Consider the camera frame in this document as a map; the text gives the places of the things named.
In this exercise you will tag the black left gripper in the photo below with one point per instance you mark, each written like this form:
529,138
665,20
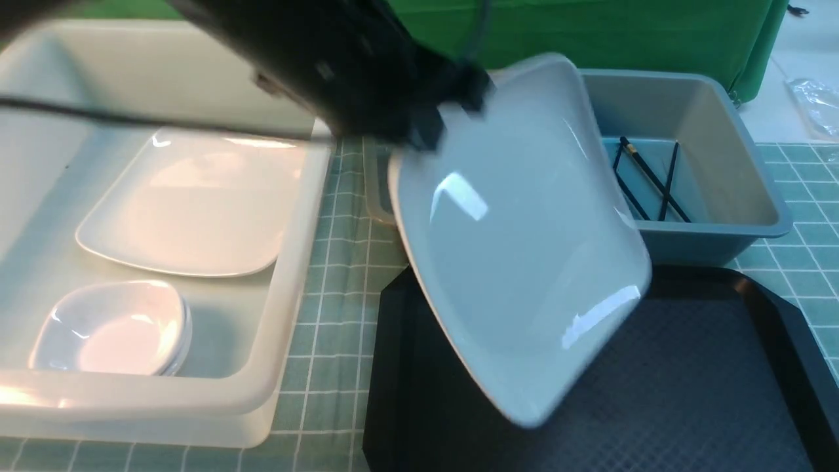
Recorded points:
356,65

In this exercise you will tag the large white square plate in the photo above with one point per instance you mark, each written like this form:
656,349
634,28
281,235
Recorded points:
520,237

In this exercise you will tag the black chopstick gold band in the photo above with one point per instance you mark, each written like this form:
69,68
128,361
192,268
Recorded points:
630,197
625,146

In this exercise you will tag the small white square bowl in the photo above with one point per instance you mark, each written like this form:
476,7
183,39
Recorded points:
130,327

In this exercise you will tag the white square plate in tub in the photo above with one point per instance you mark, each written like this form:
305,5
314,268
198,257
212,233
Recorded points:
198,204

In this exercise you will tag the brown plastic bin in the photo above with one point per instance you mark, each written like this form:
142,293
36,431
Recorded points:
376,159

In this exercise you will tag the large white plastic tub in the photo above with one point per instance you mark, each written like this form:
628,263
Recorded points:
54,170

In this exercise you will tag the blue plastic bin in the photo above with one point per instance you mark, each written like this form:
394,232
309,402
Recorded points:
720,180

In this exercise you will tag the green backdrop cloth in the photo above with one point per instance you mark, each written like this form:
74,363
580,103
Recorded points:
177,73

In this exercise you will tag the clear plastic bag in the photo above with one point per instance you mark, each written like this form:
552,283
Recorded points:
817,104

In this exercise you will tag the black serving tray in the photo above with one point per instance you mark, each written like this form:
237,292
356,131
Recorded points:
712,372

